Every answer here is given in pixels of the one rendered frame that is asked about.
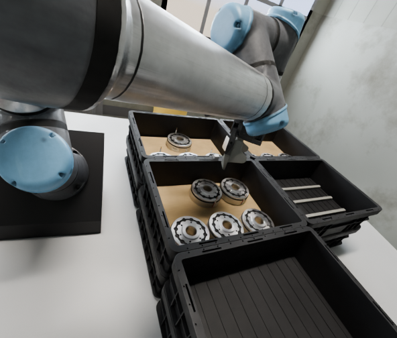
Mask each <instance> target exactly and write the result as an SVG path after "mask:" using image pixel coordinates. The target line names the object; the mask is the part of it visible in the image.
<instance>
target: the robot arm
mask: <svg viewBox="0 0 397 338"><path fill-rule="evenodd" d="M304 21H305V18H304V15H303V14H302V13H301V12H299V11H295V10H293V9H289V8H286V7H279V6H273V7H271V8H270V9H269V10H268V13H267V15H266V14H264V13H261V12H259V11H256V10H255V9H252V8H251V7H250V6H249V5H242V4H239V3H235V2H230V3H226V4H224V5H223V6H222V7H221V8H220V9H219V10H218V12H217V13H216V15H215V17H214V19H213V22H212V25H211V39H208V38H207V37H205V36H204V35H202V34H201V33H199V32H198V31H196V30H194V29H193V28H191V27H190V26H189V25H187V24H185V23H184V22H182V21H180V20H179V19H178V18H176V17H174V16H173V15H172V14H170V13H168V12H167V11H165V10H164V9H162V8H161V7H159V6H158V5H156V4H155V3H153V2H151V1H150V0H0V176H1V177H2V178H3V179H4V180H5V181H6V182H8V183H9V184H11V185H12V186H14V187H16V188H18V189H20V190H24V191H26V192H31V193H32V194H34V195H36V196H37V197H40V198H41V199H46V200H51V201H59V200H64V199H68V198H70V197H72V196H74V195H76V194H77V193H78V192H80V191H81V190H82V189H83V187H84V186H85V184H86V183H87V180H88V177H89V167H88V164H87V161H86V160H85V158H84V157H83V155H82V154H81V153H80V152H78V151H77V150H76V149H74V148H72V146H71V142H70V136H69V133H68V128H67V124H66V118H65V114H64V109H68V110H75V111H88V110H91V109H94V108H95V107H96V106H98V105H99V104H100V103H101V102H102V101H103V100H104V99H107V100H112V101H121V102H125V103H133V104H138V105H147V106H152V107H160V108H165V109H173V110H179V111H187V112H191V113H200V114H204V116H205V117H215V116H218V117H226V118H232V119H234V122H233V125H232V128H231V131H230V134H231V135H230V138H229V141H228V144H227V147H226V150H225V153H224V155H223V159H222V161H221V165H222V169H223V170H224V169H225V167H226V165H227V163H228V162H234V163H245V162H246V160H247V156H246V155H245V154H244V153H243V152H246V151H248V149H249V148H248V146H247V145H246V144H245V143H244V142H243V140H245V141H247V142H250V143H252V144H255V145H258V146H261V144H262V141H263V139H264V137H265V135H266V134H267V133H271V132H273V131H277V130H279V129H282V128H284V127H286V126H287V125H288V122H289V118H288V112H287V104H286V103H285V100H284V95H283V92H282V87H281V84H280V81H281V78H282V75H283V74H284V71H285V69H286V66H287V64H288V61H289V59H290V57H291V55H292V52H293V50H294V47H295V45H296V43H297V41H298V40H299V37H300V32H301V30H302V27H303V25H304ZM237 136H238V137H237ZM236 138H237V139H236Z"/></svg>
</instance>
